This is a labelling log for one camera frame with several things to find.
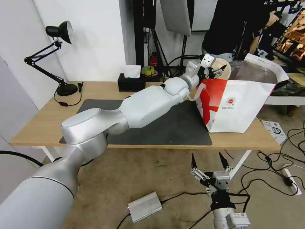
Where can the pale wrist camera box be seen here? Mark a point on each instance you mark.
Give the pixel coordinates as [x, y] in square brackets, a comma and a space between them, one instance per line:
[207, 59]
[221, 179]

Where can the white table leg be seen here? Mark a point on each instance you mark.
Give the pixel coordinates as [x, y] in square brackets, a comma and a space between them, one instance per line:
[48, 153]
[240, 164]

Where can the white power strip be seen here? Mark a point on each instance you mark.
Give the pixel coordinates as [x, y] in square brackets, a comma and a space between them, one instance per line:
[292, 182]

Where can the black desk mat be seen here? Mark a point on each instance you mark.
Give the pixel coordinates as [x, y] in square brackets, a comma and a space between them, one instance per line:
[166, 131]

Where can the yellow green tape roll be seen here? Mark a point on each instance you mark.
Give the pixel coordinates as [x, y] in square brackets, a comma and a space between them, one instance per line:
[149, 70]

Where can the white side table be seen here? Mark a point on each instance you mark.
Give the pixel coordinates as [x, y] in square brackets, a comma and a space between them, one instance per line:
[286, 99]

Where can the red canister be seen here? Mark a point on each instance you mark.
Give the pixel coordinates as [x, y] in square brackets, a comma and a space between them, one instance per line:
[154, 59]

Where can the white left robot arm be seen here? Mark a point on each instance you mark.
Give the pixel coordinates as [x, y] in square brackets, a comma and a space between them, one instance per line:
[143, 107]

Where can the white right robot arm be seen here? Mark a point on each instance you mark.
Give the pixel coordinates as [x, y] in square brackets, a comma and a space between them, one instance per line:
[228, 219]

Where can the grey studio light softbox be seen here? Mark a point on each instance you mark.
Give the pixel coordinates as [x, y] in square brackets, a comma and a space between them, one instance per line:
[175, 16]

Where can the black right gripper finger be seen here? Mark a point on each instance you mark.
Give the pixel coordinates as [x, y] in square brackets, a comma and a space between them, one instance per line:
[224, 162]
[197, 173]

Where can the beige round disposable bowl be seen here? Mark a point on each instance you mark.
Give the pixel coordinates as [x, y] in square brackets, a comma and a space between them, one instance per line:
[225, 71]

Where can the black tissue box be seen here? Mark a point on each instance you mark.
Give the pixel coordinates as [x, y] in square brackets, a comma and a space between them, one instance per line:
[131, 83]

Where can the white tissue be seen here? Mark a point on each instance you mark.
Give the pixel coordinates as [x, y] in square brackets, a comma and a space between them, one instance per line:
[132, 71]

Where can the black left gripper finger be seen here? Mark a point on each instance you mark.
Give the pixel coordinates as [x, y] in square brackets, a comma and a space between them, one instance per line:
[218, 70]
[211, 75]

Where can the person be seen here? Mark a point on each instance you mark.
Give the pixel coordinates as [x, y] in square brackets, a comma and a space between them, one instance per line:
[228, 23]

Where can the black desk lamp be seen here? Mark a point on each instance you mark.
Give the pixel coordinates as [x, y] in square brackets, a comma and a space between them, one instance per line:
[64, 87]

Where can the silver metal power box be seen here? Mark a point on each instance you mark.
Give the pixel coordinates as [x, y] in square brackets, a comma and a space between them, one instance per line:
[145, 206]

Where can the white printed carton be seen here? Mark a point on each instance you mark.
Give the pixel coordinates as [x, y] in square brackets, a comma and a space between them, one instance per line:
[275, 130]

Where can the black light stand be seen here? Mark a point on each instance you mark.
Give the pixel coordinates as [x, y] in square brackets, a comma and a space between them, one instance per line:
[162, 52]

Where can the white red takeout bag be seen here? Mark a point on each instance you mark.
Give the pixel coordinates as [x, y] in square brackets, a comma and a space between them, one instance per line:
[233, 105]

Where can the dark fabric pile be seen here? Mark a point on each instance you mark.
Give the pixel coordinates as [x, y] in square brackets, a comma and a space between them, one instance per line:
[290, 84]

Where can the computer monitor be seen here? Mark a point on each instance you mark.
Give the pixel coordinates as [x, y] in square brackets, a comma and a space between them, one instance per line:
[292, 35]

